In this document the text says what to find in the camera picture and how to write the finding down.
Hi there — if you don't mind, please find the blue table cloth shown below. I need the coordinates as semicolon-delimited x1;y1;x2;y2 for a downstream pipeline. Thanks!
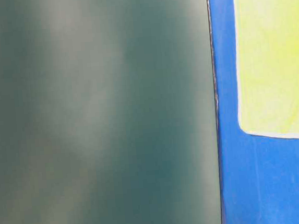
208;0;299;224

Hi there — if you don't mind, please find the yellow-green towel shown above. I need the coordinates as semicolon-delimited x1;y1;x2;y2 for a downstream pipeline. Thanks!
234;0;299;139

